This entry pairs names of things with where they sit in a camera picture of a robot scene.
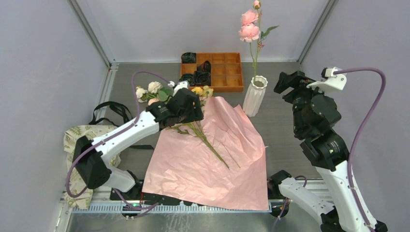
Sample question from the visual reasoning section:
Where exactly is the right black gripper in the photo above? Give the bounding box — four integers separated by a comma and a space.
272, 69, 327, 133

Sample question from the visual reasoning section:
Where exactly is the yellow flower stem bunch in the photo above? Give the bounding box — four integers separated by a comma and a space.
190, 86, 241, 169

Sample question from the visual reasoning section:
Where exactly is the pink and white flower bunch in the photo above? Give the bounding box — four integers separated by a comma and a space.
134, 81, 231, 170

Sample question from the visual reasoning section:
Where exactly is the black ribbon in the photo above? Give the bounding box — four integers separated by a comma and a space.
88, 101, 155, 150

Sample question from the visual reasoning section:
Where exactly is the white ribbed ceramic vase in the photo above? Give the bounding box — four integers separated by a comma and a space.
243, 75, 268, 117

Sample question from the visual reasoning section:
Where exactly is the pink wrapping paper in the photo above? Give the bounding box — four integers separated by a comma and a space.
142, 97, 269, 210

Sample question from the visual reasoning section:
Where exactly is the pink rose stem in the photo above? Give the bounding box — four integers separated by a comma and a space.
238, 0, 279, 76

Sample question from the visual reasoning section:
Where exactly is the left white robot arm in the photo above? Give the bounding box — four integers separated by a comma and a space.
73, 88, 203, 200

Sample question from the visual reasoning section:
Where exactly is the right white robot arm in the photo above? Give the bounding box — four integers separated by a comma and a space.
268, 68, 388, 232

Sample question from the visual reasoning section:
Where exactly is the dark rolled cloth bottom-left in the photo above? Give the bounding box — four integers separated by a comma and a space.
179, 73, 195, 87

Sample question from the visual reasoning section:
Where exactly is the dark rolled cloth bottom-centre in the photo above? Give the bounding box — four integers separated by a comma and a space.
193, 71, 211, 86

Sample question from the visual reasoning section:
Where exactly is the dark rolled cloth middle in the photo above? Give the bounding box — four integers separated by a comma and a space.
197, 60, 212, 73

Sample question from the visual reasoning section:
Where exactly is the dark rolled cloth top-left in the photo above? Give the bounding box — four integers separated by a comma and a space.
181, 52, 197, 64

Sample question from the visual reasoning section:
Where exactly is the orange wooden compartment tray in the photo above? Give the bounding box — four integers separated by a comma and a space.
180, 52, 244, 92

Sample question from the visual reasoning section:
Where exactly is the cream patterned cloth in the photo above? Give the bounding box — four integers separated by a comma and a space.
63, 125, 117, 210

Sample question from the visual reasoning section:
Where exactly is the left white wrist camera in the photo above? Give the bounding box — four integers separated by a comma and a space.
168, 81, 190, 96

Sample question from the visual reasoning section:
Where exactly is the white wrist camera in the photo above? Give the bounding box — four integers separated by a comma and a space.
307, 67, 347, 93
168, 81, 190, 96

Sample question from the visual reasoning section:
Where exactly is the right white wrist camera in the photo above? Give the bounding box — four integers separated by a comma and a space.
307, 67, 347, 93

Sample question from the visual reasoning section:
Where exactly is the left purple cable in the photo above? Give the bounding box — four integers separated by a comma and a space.
65, 71, 175, 219

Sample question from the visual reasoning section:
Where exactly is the purple cable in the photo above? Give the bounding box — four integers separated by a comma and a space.
65, 71, 175, 219
272, 67, 387, 232

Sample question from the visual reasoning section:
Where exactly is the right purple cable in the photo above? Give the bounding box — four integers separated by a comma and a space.
272, 67, 387, 232

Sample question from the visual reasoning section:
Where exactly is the grey slotted cable duct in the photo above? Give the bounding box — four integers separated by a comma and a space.
72, 203, 272, 214

